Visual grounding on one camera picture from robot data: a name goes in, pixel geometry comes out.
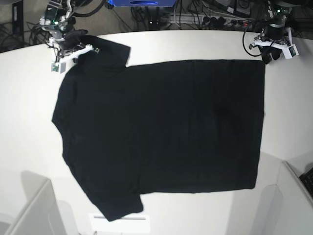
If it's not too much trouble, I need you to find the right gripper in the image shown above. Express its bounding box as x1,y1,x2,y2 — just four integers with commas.
48,29,100,63

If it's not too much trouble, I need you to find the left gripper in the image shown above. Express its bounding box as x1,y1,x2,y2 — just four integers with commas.
256,25,292,64

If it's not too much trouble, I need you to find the black T-shirt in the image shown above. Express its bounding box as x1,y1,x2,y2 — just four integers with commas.
52,36,265,221

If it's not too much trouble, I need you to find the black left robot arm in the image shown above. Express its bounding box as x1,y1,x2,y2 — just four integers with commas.
254,0,298,64

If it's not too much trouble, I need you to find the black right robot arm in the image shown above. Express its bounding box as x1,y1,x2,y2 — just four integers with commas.
39,0,105,64

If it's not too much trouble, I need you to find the blue box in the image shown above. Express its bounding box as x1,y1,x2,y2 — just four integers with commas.
109,0,176,7

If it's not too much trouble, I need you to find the white power strip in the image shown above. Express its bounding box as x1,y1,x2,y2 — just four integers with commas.
168,13,255,26

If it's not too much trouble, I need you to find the black keyboard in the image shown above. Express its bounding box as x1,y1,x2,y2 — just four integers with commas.
299,168,313,196

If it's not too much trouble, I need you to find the white right partition panel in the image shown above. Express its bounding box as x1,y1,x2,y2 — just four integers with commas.
251,162,313,235

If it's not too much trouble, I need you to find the white partition panel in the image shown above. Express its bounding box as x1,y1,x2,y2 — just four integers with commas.
251,162,313,235
0,170,79,235

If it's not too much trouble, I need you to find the white left partition panel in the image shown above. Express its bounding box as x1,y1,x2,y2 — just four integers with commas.
0,170,79,235

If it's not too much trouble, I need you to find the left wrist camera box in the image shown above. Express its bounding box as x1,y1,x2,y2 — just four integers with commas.
282,44,299,59

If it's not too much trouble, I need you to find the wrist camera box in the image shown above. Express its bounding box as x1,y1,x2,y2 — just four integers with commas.
51,62,66,73
282,44,299,59

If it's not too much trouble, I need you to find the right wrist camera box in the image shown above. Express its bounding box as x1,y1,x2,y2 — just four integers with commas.
51,62,66,73

